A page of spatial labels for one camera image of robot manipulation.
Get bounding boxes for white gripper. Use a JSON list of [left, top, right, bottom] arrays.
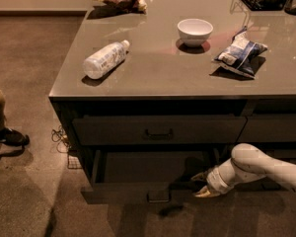
[[190, 167, 234, 198]]

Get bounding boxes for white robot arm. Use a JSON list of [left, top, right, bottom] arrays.
[[191, 143, 296, 198]]

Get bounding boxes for dark cabinet with drawers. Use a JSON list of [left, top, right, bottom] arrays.
[[48, 0, 296, 198]]

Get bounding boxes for blue white chip bag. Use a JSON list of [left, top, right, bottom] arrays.
[[214, 27, 267, 79]]

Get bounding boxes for white ceramic bowl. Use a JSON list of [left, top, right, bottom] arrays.
[[177, 19, 213, 47]]

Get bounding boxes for clear plastic water bottle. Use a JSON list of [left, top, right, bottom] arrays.
[[83, 39, 130, 79]]

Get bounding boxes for black shoe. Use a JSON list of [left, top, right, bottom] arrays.
[[0, 128, 30, 147]]

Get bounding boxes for tangled cables on floor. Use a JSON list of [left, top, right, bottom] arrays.
[[51, 125, 72, 154]]

